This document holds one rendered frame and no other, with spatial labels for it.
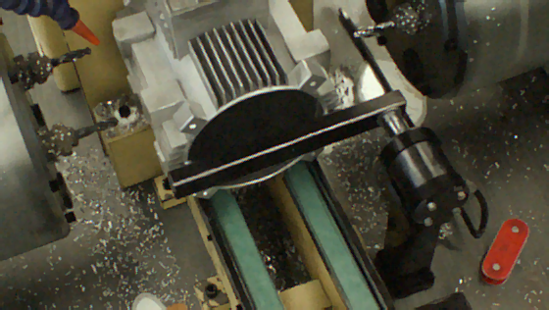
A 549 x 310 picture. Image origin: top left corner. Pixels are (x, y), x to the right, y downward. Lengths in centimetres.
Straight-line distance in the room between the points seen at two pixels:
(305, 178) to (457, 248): 22
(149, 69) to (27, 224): 20
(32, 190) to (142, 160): 31
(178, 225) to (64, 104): 26
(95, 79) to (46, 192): 26
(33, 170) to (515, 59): 50
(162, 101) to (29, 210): 17
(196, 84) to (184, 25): 6
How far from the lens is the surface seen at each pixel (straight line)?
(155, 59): 94
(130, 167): 113
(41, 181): 84
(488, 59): 96
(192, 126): 87
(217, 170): 89
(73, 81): 126
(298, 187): 101
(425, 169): 88
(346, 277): 96
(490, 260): 110
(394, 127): 93
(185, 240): 112
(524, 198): 117
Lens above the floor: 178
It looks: 58 degrees down
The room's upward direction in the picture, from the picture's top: 11 degrees counter-clockwise
